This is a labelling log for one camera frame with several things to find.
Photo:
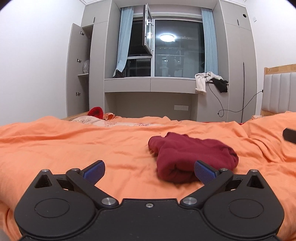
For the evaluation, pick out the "white garment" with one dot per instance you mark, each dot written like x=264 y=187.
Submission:
x=200 y=82

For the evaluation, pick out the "padded wooden headboard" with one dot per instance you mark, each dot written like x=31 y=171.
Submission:
x=279 y=92

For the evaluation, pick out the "small peach cloth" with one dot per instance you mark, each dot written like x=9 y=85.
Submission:
x=108 y=116

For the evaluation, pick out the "black garment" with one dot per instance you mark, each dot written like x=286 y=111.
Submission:
x=221 y=85

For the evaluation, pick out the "dark object on sill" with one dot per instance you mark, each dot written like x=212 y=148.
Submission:
x=119 y=74

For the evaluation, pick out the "dark red shirt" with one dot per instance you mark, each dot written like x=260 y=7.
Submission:
x=185 y=153

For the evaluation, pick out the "white wall outlet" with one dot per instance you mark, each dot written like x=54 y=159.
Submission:
x=181 y=107

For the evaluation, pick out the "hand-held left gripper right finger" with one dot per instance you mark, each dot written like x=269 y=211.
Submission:
x=203 y=172

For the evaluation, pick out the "orange bed sheet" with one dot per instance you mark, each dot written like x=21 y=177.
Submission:
x=69 y=143

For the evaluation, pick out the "pink floral cloth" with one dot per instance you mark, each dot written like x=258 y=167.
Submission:
x=92 y=121

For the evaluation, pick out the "red knit hat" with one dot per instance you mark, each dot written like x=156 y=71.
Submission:
x=95 y=112

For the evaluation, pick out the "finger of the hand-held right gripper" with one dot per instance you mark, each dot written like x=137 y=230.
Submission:
x=290 y=135

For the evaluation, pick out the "clear plastic bag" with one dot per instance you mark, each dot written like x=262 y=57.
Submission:
x=86 y=67

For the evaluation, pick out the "window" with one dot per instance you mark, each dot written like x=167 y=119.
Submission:
x=178 y=53

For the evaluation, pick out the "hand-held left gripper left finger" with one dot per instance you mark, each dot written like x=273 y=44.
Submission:
x=94 y=172

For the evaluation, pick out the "light blue curtain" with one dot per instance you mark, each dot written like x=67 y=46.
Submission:
x=210 y=44
x=123 y=44

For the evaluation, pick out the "grey built-in wardrobe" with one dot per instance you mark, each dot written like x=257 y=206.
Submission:
x=138 y=84

